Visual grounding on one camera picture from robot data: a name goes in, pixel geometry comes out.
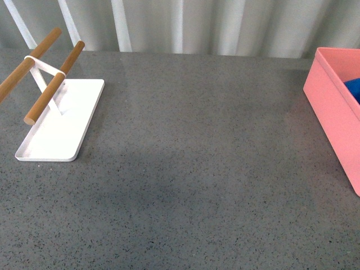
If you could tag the blue microfiber cloth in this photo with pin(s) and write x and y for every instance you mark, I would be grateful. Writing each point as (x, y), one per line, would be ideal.
(354, 88)

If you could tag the white pleated curtain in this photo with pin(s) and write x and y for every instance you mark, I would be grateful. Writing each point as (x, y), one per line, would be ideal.
(288, 29)

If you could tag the white rack with wooden bars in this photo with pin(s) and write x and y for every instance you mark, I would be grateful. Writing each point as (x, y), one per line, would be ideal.
(60, 117)

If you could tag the pink plastic box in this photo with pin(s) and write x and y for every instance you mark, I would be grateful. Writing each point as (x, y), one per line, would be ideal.
(335, 107)

